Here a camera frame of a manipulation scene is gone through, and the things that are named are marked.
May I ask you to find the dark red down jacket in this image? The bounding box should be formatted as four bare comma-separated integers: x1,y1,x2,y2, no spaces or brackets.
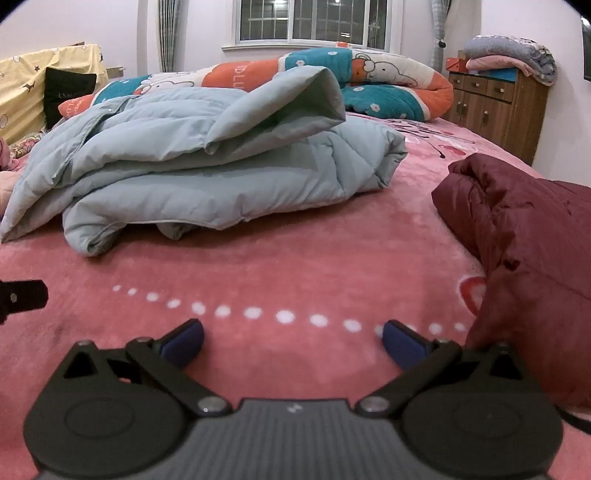
431,154,591,411

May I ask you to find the pink quilted cloth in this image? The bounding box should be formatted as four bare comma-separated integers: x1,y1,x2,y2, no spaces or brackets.
0,170,21,217

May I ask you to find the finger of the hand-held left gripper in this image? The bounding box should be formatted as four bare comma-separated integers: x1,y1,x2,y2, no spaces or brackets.
0,279,49,324

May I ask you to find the teal folded cloth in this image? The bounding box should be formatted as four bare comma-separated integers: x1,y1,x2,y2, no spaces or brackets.
466,68,518,83

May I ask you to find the wooden cabinet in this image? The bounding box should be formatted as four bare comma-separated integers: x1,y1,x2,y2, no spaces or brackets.
445,69,550,169

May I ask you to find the grey folded blanket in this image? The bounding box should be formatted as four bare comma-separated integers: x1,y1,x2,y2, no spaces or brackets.
463,34,557,88

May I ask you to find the yellow star print cloth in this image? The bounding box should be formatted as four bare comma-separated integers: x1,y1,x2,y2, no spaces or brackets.
0,44,105,144

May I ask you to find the barred window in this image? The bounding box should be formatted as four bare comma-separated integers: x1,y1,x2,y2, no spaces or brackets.
222,0,402,51

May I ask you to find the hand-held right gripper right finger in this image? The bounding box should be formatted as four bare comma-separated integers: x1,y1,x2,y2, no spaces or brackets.
355,319,532,418

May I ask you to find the floral patterned cloth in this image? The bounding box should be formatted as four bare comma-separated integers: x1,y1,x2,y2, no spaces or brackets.
8,131,49,160

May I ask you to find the pink folded blanket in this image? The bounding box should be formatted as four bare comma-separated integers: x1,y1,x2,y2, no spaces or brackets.
465,55,522,72

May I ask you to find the black cushion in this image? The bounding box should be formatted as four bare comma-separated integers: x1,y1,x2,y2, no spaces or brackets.
43,67,98,127

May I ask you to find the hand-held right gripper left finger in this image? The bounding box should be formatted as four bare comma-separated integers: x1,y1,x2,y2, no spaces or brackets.
62,318,233,418

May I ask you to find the grey checked curtain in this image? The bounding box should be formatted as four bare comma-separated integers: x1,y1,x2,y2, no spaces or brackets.
429,0,455,72
157,0,183,75

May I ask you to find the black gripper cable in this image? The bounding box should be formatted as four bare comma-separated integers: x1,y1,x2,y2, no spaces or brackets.
556,406,591,435

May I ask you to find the light blue down jacket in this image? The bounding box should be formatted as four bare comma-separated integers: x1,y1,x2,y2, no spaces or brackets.
0,66,408,257

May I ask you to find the rabbit print rolled quilt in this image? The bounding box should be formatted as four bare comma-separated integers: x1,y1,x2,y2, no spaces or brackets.
58,43,455,123

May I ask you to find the pink heart print bed blanket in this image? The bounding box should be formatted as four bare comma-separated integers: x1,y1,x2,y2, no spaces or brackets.
0,111,591,480

